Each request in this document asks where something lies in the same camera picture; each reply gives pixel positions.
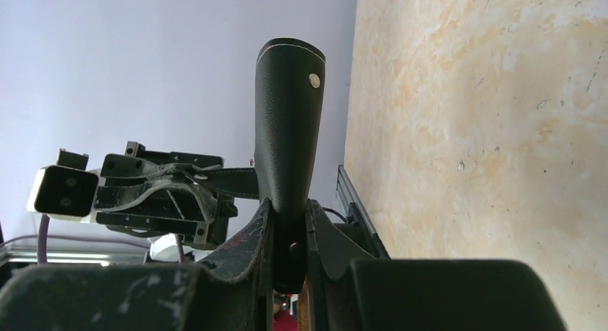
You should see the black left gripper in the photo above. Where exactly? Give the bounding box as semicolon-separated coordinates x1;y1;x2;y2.
93;141;238;250

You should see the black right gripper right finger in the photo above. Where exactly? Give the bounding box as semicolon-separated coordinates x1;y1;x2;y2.
306;201;566;330

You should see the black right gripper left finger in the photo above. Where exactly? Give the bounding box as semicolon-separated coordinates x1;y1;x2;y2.
1;201;272;330

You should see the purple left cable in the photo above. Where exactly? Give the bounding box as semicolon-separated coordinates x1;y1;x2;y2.
0;214;186;266

